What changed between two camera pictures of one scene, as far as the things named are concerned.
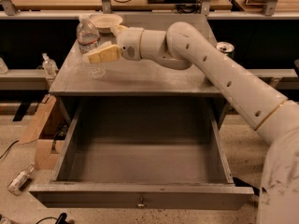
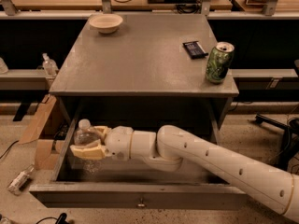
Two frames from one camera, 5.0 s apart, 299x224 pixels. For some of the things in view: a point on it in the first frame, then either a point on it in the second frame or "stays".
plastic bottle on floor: (15, 185) stays
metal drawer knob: (141, 204) stays
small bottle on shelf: (49, 65) stays
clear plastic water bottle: (87, 36) → (89, 168)
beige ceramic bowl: (104, 22) stays
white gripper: (130, 43) → (119, 142)
